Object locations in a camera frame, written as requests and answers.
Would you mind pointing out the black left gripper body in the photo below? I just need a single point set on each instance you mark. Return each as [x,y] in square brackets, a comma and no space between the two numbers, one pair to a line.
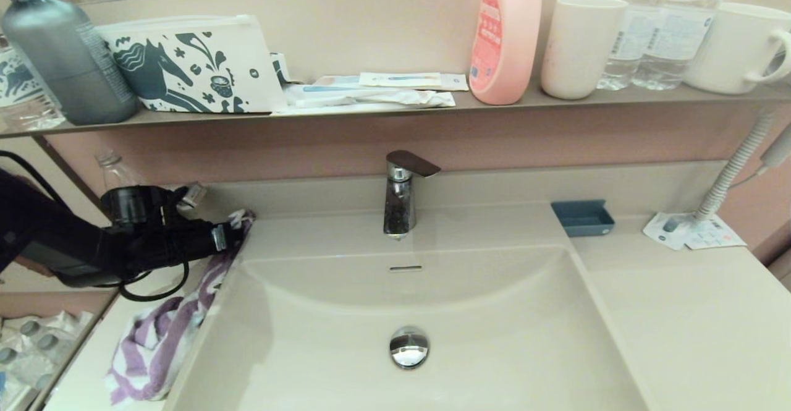
[173,244]

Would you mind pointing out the purple white striped towel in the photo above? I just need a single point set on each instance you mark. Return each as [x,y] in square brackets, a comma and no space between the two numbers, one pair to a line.
[160,343]

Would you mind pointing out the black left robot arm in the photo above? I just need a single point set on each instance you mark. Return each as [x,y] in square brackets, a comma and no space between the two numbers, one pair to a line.
[49,238]

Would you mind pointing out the chrome faucet body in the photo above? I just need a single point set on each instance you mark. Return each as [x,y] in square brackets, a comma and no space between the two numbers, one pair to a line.
[400,209]

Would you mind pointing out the chrome sink drain stopper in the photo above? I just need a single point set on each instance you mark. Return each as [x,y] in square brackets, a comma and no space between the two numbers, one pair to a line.
[409,347]

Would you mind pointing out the beige sink basin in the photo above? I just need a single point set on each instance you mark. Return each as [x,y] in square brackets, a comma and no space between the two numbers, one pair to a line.
[507,337]

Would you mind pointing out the clear water bottle without cap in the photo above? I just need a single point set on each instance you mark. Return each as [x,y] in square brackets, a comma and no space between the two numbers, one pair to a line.
[111,167]

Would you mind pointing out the plastic wrapped water bottle pack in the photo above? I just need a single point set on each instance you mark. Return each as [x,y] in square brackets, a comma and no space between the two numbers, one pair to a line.
[37,349]

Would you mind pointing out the white pouch blue horse print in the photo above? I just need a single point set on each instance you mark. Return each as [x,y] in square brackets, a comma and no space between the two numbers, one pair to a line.
[185,68]

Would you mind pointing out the small white blue box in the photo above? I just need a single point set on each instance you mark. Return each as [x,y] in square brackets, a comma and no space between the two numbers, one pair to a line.
[279,68]

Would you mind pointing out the grey bottle teal cap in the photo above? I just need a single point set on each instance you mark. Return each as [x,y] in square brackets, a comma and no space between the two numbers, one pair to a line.
[65,59]

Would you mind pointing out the long flat white packet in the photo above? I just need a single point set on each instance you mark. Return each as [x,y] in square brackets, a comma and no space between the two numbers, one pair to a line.
[371,110]

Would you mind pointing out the crumpled white toothbrush wrapper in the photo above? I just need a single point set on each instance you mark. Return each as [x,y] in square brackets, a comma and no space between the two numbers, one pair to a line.
[371,96]

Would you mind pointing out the flat white blue packet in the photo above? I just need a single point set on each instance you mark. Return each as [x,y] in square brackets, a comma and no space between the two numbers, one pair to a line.
[457,82]

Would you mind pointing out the pink lotion bottle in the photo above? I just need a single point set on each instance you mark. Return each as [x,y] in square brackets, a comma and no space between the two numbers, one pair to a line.
[507,40]

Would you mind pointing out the blue soap dish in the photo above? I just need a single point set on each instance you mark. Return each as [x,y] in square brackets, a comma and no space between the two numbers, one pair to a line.
[584,219]

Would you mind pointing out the white tumbler cup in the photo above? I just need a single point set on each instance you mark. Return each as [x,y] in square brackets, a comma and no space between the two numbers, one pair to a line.
[581,52]

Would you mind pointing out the clear water bottle white label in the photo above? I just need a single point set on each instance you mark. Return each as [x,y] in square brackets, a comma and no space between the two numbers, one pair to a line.
[676,40]
[621,46]

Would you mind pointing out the white sachet blue print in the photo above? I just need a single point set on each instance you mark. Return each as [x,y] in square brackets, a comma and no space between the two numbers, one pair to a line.
[667,230]

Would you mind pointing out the white sachet red mark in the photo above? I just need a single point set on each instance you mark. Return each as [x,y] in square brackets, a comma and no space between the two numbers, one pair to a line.
[717,236]

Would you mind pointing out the grey wall shelf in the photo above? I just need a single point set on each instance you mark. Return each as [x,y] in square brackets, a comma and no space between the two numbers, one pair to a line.
[371,115]

